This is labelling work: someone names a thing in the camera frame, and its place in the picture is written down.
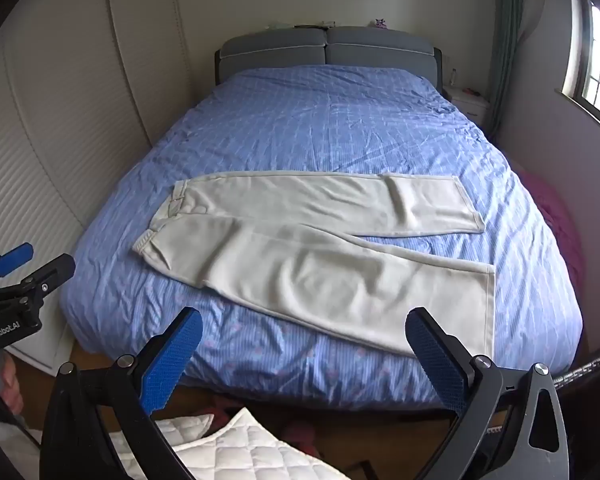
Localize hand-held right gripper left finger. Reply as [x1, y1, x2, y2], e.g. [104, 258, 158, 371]
[40, 306, 203, 480]

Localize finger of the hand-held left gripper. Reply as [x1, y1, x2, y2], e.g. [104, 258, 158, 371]
[0, 254, 76, 307]
[0, 242, 34, 293]

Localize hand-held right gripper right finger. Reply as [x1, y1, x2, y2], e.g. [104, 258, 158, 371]
[405, 306, 576, 480]

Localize cream pants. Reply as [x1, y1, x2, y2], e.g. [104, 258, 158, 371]
[132, 171, 496, 358]

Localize person's left hand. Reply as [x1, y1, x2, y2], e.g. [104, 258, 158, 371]
[0, 355, 25, 413]

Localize white quilted mat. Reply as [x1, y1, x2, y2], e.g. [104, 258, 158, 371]
[107, 406, 341, 480]

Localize white wardrobe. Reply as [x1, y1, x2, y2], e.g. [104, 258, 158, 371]
[0, 0, 206, 376]

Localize pink cloth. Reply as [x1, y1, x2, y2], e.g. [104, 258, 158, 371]
[517, 167, 588, 311]

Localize white nightstand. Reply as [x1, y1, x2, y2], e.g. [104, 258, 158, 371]
[442, 85, 492, 123]

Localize blue floral bed sheet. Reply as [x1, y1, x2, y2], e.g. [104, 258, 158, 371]
[57, 65, 588, 411]

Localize grey padded bed headboard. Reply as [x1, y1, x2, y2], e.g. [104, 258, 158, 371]
[215, 26, 443, 86]

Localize black braided strap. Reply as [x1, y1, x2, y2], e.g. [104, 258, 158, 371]
[552, 337, 600, 388]

